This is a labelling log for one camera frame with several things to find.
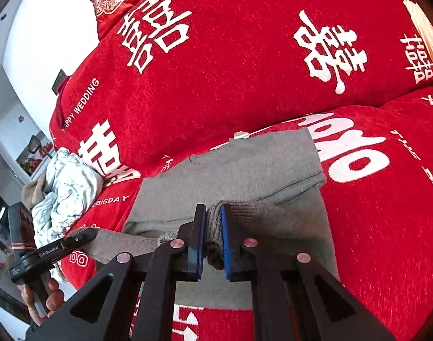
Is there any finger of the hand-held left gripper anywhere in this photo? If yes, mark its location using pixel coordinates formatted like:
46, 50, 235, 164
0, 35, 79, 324
65, 228, 98, 251

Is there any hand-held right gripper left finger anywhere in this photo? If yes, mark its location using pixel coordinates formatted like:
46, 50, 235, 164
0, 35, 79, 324
25, 203, 207, 341

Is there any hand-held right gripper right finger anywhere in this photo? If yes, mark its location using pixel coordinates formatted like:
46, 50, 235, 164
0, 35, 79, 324
219, 203, 398, 341

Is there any grey knit sweater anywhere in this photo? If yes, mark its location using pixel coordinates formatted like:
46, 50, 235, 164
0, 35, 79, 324
85, 128, 341, 311

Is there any person's left hand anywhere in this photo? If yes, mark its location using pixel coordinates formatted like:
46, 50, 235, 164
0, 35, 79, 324
20, 278, 66, 322

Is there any white floral cloth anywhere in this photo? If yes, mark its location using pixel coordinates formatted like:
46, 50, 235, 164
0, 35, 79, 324
30, 147, 103, 240

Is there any tan cloth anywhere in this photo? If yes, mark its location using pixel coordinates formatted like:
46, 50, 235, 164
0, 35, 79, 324
21, 174, 48, 209

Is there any cluttered cabinet shelf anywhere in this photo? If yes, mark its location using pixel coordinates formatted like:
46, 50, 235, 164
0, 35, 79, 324
16, 138, 55, 180

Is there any black metal stand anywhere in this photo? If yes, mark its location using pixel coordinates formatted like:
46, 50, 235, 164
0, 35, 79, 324
28, 135, 43, 155

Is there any red wedding sofa cover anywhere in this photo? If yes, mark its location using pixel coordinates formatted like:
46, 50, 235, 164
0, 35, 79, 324
48, 0, 433, 341

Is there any cream cloth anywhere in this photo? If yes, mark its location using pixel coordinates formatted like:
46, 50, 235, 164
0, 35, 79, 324
403, 0, 433, 90

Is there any dark wall panel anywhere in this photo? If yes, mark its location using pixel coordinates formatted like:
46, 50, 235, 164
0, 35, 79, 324
51, 69, 67, 96

